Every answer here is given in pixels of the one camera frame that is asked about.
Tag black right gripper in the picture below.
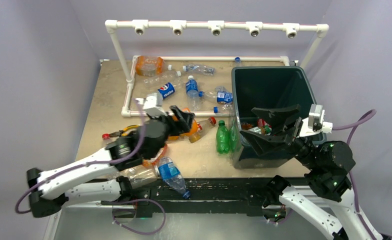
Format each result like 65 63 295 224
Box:
238 102 319 168

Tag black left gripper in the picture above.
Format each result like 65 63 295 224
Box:
148 105 194 159

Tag green cap white label bottle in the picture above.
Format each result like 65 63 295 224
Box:
249 125 272 135

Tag red cap red label bottle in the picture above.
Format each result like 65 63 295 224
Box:
197 116 217 132

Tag orange juice bottle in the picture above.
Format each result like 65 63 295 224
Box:
167 115 205 144

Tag green plastic bottle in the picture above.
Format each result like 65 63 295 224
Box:
216 120 230 154

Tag large red label water bottle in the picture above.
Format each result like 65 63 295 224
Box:
256 118 270 128

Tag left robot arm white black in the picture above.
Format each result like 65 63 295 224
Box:
26 103 195 218

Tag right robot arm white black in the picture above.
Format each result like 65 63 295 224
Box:
240 104 389 240

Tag dark green plastic bin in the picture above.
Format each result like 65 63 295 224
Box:
231 66 317 169

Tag blue label bottle upright centre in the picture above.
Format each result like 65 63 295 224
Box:
185 75 201 111

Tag clear Pepsi bottle blue cap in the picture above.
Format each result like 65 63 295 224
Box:
149 82 176 100

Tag clear bottle blue label right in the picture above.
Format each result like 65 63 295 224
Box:
198 88 233 105

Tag clear bottle white cap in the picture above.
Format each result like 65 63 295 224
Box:
143 64 182 89

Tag clear crushed bottle back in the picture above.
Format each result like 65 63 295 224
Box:
182 64 216 76

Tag clear crushed bottle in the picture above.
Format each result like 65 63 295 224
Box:
182 64 216 76
116 165 160 189

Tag blue label water bottle front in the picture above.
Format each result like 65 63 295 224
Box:
157 156 191 199

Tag large orange label crushed bottle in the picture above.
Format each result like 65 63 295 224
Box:
142 144 168 168

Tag orange label bottle far corner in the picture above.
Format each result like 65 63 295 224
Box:
135 55 165 77

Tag yellow black pliers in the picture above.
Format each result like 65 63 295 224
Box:
109 124 139 138

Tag clear crushed bottle front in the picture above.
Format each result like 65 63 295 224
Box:
116 165 160 189

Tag clear bottle red cap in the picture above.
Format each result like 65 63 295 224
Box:
102 133 113 148

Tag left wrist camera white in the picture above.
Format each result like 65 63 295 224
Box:
143 92 167 117

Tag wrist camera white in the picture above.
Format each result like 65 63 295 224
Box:
298 104 333 137
143 92 167 117

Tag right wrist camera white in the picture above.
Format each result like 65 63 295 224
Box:
298 104 333 137

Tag black table front rail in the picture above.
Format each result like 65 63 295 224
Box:
100 177 313 218

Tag white PVC pipe frame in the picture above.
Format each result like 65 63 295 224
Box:
104 19 330 118

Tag purple cable loop below table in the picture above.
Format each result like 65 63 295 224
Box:
111 197 167 236

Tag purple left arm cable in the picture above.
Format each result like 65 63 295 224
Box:
14 98 147 215

